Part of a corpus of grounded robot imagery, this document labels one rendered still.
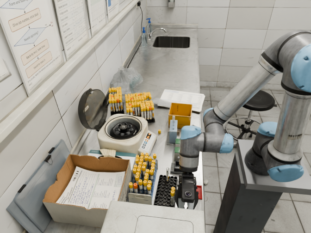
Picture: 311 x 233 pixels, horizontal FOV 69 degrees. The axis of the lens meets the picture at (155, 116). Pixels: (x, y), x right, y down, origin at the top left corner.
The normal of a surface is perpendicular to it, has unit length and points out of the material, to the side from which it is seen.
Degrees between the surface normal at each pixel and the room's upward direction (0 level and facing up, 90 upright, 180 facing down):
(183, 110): 90
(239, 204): 90
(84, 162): 88
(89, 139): 0
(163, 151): 0
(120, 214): 0
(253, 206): 90
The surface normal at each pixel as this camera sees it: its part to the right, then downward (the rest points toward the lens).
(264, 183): -0.03, -0.79
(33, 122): 0.99, 0.07
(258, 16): -0.14, 0.60
